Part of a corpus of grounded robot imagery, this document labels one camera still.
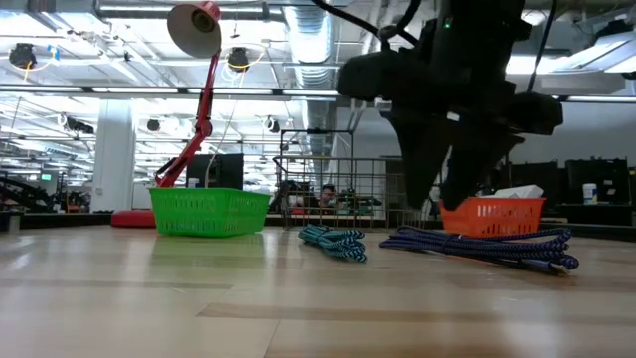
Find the green plastic basket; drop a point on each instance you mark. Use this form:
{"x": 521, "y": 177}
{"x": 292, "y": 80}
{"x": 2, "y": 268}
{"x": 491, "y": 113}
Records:
{"x": 208, "y": 211}

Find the white square pillar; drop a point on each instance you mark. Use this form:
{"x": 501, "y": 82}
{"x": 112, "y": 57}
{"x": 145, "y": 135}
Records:
{"x": 113, "y": 159}

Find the person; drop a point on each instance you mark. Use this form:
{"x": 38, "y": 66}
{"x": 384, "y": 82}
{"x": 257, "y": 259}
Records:
{"x": 328, "y": 195}

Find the black metal frame stand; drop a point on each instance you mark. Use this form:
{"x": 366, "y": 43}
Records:
{"x": 318, "y": 131}

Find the red desk lamp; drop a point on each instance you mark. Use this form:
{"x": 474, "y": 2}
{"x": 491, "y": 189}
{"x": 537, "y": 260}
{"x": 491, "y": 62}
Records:
{"x": 191, "y": 30}

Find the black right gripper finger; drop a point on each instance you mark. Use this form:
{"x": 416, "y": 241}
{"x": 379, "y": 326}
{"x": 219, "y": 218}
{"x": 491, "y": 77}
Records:
{"x": 425, "y": 159}
{"x": 472, "y": 169}

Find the black monitor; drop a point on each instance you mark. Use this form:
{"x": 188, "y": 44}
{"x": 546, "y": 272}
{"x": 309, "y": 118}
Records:
{"x": 221, "y": 171}
{"x": 603, "y": 179}

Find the white wipes tub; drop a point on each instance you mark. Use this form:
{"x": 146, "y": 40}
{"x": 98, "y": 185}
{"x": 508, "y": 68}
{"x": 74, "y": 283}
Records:
{"x": 589, "y": 194}

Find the orange plastic basket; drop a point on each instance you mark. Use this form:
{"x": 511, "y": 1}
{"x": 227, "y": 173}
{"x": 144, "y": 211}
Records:
{"x": 497, "y": 216}

